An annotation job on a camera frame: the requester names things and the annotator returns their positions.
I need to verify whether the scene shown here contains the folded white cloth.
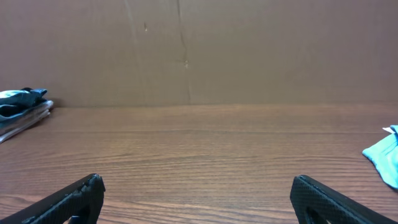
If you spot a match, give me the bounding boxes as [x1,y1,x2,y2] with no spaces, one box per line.
[1,108,52,143]

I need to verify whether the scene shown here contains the black orange-patterned cycling jersey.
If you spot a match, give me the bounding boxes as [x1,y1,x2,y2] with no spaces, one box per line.
[1,88,47,120]

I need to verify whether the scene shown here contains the folded blue denim jeans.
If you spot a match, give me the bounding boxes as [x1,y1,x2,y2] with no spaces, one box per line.
[1,100,53,128]

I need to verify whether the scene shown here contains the light blue t-shirt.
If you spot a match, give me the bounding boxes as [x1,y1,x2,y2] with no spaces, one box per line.
[362,125,397,190]

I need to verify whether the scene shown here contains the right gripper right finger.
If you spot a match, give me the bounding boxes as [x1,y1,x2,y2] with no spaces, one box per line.
[290,175,397,224]

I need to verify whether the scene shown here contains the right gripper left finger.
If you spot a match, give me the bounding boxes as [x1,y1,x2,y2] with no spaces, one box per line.
[1,174,106,224]

